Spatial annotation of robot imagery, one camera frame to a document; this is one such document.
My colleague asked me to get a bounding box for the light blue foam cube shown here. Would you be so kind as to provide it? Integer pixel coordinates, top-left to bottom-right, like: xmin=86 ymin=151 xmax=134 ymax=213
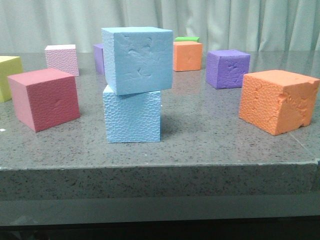
xmin=102 ymin=86 xmax=161 ymax=143
xmin=101 ymin=26 xmax=174 ymax=95

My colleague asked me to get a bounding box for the small orange foam cube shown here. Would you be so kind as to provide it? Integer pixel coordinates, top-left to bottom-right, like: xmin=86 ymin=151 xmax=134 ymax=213
xmin=173 ymin=41 xmax=203 ymax=72

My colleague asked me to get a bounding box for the purple dented foam cube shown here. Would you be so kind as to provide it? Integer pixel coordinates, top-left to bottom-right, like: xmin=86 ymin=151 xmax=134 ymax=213
xmin=206 ymin=49 xmax=251 ymax=89

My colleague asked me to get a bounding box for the green foam block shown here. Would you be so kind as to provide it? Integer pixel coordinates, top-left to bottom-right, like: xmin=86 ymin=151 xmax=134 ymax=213
xmin=174 ymin=36 xmax=200 ymax=43

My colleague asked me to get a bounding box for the pink foam cube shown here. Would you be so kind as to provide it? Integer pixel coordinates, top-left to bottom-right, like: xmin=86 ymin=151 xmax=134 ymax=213
xmin=44 ymin=44 xmax=80 ymax=77

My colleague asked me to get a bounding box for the dark red foam cube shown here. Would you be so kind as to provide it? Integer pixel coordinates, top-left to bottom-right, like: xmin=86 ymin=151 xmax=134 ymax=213
xmin=7 ymin=68 xmax=80 ymax=132

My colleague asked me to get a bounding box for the large damaged orange cube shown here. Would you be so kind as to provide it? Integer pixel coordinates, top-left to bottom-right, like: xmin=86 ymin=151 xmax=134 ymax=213
xmin=239 ymin=70 xmax=320 ymax=136

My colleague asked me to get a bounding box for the yellow foam cube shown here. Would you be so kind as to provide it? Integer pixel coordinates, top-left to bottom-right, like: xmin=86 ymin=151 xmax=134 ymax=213
xmin=0 ymin=56 xmax=23 ymax=103

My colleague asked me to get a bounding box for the pale green curtain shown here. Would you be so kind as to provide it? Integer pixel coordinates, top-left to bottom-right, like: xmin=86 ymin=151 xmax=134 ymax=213
xmin=0 ymin=0 xmax=320 ymax=53

